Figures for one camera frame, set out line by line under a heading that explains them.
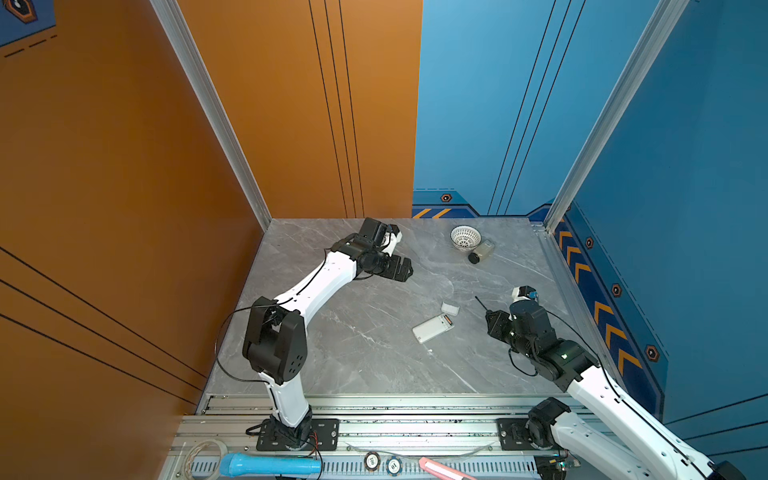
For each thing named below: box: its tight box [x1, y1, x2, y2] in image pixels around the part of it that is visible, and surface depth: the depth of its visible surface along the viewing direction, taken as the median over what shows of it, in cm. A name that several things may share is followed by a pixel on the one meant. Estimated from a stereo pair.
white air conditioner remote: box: [412, 313, 455, 345], surface depth 93 cm
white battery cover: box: [441, 302, 460, 316], surface depth 98 cm
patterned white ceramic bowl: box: [450, 225, 483, 252], surface depth 114 cm
